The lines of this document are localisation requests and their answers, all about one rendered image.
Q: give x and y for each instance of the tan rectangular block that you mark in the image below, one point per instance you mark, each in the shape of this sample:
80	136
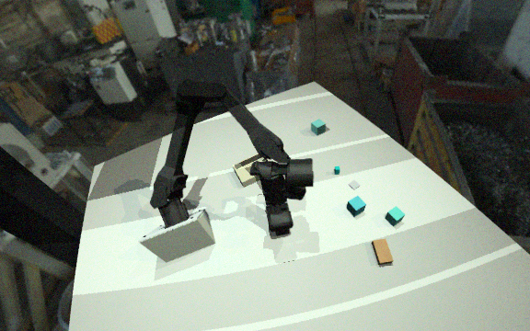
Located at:
382	252

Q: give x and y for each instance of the teal cube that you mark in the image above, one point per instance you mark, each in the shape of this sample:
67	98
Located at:
318	127
394	216
356	206

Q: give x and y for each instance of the beige open tray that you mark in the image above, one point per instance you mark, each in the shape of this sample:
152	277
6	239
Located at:
242	170

